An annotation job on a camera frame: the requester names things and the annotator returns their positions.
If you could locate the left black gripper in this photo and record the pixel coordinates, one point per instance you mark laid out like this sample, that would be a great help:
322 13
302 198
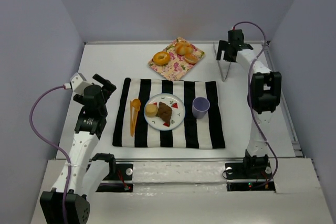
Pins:
105 86

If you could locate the black white striped cloth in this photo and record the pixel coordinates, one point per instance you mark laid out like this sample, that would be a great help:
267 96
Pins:
132 130

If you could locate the orange plastic spoon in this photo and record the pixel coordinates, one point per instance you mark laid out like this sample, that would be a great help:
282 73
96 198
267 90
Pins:
136 111

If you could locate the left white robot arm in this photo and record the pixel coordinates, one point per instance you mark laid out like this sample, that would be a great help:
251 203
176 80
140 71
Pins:
83 171

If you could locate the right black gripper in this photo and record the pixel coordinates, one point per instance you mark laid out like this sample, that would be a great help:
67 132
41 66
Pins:
228 50

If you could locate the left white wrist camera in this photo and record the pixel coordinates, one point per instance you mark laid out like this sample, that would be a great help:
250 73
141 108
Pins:
78 83

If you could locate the small round scone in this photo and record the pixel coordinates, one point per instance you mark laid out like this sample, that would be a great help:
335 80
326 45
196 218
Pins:
151 110

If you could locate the knotted bread roll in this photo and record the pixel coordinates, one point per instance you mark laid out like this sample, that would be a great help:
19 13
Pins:
183 48

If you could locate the white watermelon pattern plate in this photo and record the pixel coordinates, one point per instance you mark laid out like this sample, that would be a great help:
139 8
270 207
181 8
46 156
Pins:
178 112

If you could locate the sugared donut bread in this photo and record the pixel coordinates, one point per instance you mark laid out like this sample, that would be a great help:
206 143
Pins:
191 59

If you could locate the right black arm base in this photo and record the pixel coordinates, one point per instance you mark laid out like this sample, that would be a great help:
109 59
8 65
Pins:
240 180

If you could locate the lavender plastic cup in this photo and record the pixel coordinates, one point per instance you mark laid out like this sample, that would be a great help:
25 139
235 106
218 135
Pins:
200 106

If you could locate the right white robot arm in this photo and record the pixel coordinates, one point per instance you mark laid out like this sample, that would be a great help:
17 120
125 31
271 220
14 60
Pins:
263 97

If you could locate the brown chocolate croissant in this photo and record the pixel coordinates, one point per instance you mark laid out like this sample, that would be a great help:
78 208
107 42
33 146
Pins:
164 112

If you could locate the metal tongs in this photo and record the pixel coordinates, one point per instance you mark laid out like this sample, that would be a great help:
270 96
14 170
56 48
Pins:
224 66

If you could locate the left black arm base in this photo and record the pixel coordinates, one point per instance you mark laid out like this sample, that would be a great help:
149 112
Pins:
118 182

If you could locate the glazed bagel bread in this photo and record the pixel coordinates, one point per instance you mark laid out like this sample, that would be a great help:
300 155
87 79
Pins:
161 58

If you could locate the orange plastic fork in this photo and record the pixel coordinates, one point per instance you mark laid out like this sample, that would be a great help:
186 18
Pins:
132 121

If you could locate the floral pattern tray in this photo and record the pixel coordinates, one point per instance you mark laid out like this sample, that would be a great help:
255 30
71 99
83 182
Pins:
177 67

